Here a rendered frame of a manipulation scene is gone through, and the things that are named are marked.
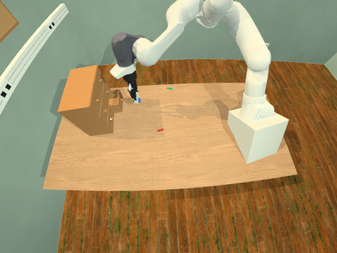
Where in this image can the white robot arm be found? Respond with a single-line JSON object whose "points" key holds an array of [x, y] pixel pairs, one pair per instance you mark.
{"points": [[208, 13]]}

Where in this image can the brown wooden chest of drawers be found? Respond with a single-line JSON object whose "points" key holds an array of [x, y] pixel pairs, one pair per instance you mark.
{"points": [[75, 102]]}

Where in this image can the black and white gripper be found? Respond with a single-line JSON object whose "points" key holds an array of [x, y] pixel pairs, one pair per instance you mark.
{"points": [[131, 81]]}

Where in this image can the brown wooden drawer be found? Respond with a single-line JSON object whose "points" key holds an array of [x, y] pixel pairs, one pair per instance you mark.
{"points": [[96, 97], [105, 93], [98, 79], [116, 101], [103, 111], [110, 119]]}

